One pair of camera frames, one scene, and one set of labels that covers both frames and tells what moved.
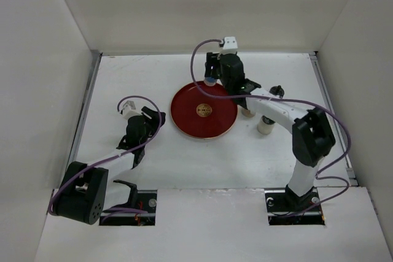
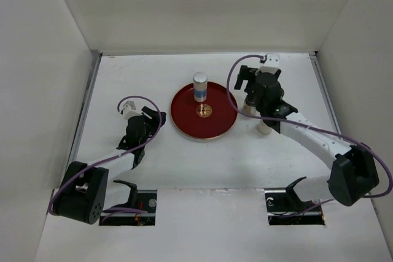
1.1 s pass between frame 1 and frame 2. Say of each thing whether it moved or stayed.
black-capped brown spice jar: stayed
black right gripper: moved
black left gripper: stayed
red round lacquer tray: stayed
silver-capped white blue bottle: moved
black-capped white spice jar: stayed
